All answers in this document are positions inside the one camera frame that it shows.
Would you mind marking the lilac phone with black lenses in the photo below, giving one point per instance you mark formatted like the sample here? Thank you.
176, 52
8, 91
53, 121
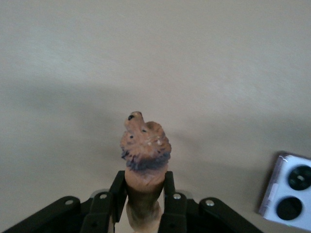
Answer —
284, 189

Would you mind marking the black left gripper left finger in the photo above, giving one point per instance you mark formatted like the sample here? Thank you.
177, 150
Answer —
102, 208

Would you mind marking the brown lion statue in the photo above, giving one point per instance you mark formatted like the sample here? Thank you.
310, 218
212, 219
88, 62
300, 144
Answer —
144, 145

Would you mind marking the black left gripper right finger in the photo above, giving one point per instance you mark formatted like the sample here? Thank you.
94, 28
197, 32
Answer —
176, 211

